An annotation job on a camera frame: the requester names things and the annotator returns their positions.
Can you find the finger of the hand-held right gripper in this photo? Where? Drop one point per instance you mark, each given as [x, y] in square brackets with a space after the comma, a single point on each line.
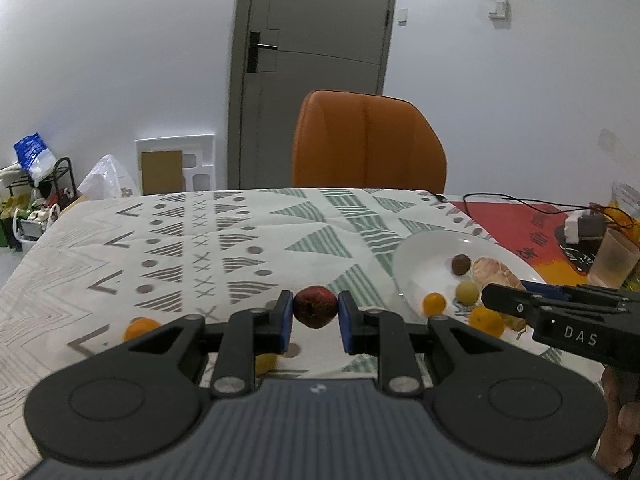
[542, 288]
[505, 302]

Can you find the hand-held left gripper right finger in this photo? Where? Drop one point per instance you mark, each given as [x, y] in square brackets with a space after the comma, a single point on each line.
[346, 322]

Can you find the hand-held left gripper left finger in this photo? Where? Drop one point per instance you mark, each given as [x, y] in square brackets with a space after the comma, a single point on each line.
[285, 322]

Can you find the peeled mandarin segments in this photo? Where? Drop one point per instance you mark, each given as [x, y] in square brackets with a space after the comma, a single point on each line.
[515, 324]

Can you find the small dark red plum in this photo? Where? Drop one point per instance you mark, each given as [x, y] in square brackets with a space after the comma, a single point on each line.
[315, 306]

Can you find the peeled orange half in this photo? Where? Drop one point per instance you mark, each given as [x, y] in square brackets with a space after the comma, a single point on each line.
[492, 270]

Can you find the yellow-green plum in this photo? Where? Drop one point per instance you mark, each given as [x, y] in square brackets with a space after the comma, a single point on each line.
[467, 291]

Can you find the small yellow orange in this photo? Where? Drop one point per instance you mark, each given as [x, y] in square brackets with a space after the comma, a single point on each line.
[265, 363]
[434, 303]

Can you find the white plate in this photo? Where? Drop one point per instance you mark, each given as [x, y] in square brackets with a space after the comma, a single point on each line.
[430, 260]

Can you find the person's right hand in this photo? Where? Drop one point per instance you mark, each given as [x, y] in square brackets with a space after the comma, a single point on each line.
[622, 427]

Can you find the white grey charger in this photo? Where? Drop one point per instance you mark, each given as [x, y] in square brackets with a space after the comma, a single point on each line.
[585, 227]

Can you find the red orange printed mat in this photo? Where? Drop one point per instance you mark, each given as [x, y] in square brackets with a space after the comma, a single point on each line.
[510, 220]

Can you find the translucent plastic cup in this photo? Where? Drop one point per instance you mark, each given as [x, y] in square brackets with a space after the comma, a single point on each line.
[617, 260]

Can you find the patterned tablecloth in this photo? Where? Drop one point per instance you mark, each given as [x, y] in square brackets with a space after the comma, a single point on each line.
[250, 240]

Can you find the clear plastic container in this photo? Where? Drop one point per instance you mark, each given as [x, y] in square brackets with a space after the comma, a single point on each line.
[625, 195]

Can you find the orange chair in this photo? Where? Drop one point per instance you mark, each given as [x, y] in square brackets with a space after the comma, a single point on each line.
[367, 145]

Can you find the white foam packaging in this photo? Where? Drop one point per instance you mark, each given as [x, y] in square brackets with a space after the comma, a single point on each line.
[200, 147]

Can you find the brown cardboard sheet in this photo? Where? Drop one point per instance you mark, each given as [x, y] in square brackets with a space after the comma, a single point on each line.
[161, 172]

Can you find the grey door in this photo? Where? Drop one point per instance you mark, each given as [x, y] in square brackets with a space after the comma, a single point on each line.
[320, 110]

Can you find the white plastic bag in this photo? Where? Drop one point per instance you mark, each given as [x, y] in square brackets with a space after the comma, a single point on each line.
[105, 177]

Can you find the black metal rack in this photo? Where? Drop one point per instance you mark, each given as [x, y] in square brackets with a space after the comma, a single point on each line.
[66, 175]

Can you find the white storage basket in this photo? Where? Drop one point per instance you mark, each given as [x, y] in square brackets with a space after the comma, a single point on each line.
[30, 232]

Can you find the blue plastic bag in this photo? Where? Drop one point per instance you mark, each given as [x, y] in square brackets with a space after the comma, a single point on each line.
[32, 152]

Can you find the white wall switch box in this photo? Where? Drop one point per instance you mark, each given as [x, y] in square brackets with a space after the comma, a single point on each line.
[498, 7]

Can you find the small white wall switch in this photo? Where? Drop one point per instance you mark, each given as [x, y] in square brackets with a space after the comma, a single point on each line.
[403, 16]

